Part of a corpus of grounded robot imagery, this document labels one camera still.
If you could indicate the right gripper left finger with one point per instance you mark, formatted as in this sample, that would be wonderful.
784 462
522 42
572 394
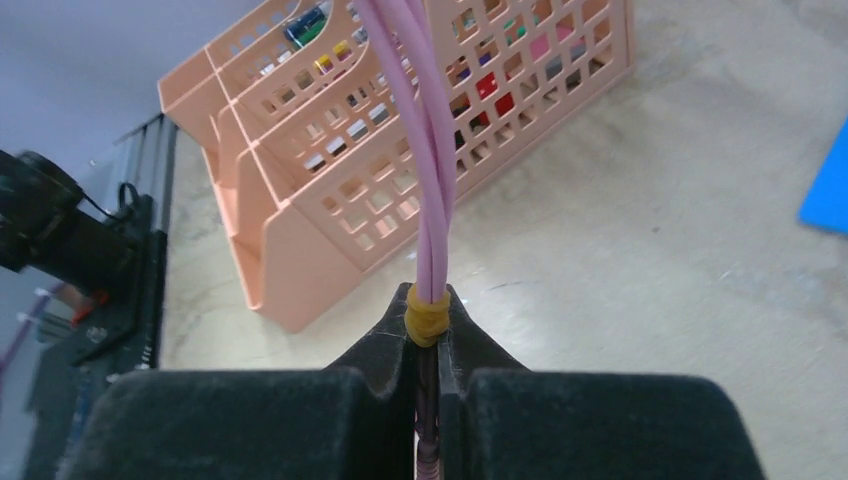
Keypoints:
350 420

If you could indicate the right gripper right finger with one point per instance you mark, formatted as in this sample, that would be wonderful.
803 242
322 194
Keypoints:
501 420

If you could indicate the pink wired headphones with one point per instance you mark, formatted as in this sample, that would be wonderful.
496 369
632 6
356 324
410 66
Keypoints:
399 33

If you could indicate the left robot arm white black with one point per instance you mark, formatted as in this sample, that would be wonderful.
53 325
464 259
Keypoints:
42 226

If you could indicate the yellow rubber band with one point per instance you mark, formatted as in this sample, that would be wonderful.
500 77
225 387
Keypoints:
425 322

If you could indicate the peach plastic desk organizer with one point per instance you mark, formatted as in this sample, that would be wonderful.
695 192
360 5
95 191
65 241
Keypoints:
308 159

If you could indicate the red black stamp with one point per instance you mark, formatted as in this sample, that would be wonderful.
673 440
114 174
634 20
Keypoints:
488 86

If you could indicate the blue notebook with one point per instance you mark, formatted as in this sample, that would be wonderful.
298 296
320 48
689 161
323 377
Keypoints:
825 205

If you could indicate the black base frame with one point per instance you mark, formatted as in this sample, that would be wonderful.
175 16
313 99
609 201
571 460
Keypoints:
120 332

